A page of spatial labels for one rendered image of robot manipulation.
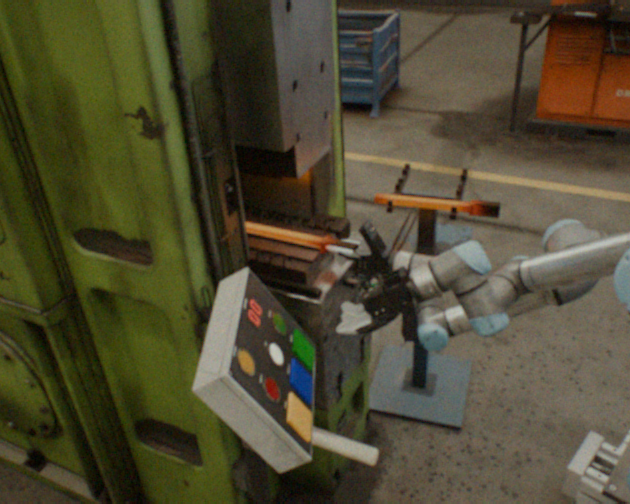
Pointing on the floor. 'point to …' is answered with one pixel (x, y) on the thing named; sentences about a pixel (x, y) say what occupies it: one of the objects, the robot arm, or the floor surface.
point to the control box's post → (258, 475)
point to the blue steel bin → (369, 55)
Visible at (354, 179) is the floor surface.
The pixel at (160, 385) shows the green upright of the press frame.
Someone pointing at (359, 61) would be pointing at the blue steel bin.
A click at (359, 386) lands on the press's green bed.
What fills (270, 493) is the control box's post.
